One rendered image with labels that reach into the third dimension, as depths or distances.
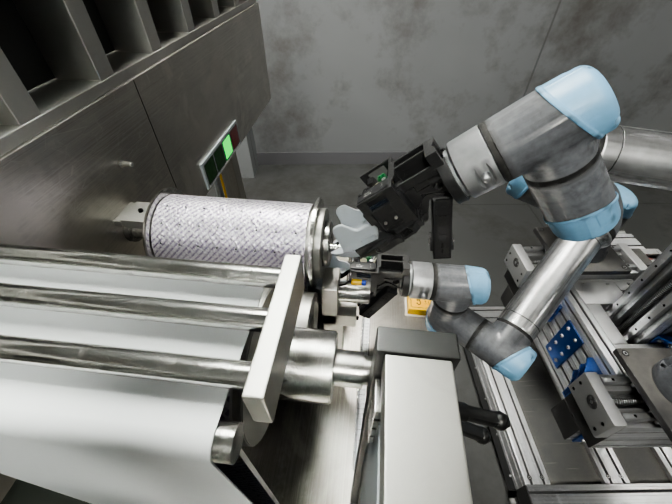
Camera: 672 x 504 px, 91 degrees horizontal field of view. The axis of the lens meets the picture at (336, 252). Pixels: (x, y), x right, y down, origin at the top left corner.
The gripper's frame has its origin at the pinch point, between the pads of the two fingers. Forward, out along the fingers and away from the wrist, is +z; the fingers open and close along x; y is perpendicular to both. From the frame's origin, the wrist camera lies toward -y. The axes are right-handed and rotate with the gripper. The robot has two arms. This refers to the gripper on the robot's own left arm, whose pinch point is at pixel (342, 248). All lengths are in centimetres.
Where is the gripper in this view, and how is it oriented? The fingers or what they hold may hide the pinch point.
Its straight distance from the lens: 52.0
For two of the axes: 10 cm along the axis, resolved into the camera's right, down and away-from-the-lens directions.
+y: -6.4, -5.9, -4.9
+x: -1.1, 7.0, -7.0
